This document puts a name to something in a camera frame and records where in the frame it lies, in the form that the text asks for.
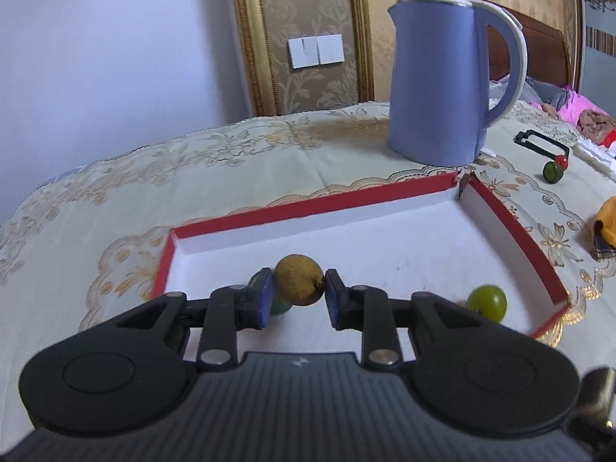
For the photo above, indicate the red shallow box with white inside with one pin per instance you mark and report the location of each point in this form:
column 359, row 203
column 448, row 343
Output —
column 385, row 245

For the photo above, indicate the small red fruit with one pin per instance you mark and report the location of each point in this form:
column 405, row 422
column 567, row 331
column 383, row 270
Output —
column 560, row 159

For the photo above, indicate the blue electric kettle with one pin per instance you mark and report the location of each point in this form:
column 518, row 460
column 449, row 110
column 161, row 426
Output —
column 433, row 82

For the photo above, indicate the pink cloth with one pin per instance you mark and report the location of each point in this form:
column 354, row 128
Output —
column 577, row 106

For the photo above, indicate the white wall switch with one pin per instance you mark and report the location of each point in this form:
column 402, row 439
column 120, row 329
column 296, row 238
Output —
column 315, row 51

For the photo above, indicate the cream floral tablecloth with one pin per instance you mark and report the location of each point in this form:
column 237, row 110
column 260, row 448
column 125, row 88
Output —
column 144, row 178

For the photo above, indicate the yellow orange soft item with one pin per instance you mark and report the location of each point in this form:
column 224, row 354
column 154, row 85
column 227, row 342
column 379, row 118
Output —
column 607, row 219

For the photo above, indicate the green fruit with cut end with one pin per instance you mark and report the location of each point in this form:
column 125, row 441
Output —
column 552, row 172

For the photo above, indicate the blue decorated cabinet door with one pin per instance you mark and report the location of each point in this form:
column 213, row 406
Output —
column 596, row 24

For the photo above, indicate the brown wooden headboard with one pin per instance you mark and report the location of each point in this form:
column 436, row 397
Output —
column 546, row 53

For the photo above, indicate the brown round longan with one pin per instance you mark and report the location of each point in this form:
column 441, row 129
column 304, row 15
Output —
column 297, row 280

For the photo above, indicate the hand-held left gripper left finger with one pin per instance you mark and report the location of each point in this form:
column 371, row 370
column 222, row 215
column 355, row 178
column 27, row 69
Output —
column 262, row 301

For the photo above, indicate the dark green round fruit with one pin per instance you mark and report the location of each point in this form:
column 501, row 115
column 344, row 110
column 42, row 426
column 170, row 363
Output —
column 281, row 308

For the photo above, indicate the gold wall moulding frame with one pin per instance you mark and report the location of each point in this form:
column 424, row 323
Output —
column 245, row 33

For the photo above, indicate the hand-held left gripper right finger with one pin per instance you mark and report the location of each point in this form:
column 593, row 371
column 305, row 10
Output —
column 333, row 304

